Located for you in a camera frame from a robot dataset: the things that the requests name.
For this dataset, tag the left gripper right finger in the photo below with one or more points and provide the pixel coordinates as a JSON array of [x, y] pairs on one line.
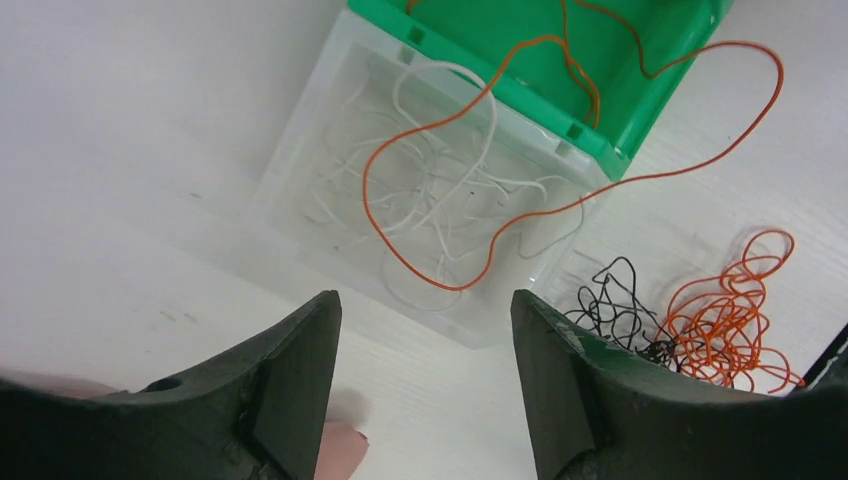
[[596, 411]]

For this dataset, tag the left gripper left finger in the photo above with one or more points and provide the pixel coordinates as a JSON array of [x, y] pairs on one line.
[[254, 411]]

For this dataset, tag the pink cloth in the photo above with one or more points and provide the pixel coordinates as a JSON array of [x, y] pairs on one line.
[[341, 452]]

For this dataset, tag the clear plastic bin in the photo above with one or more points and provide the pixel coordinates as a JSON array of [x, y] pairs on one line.
[[393, 179]]

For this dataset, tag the green plastic bin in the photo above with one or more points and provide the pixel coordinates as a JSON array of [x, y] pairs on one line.
[[597, 74]]

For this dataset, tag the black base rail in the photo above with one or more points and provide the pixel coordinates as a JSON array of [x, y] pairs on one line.
[[831, 366]]

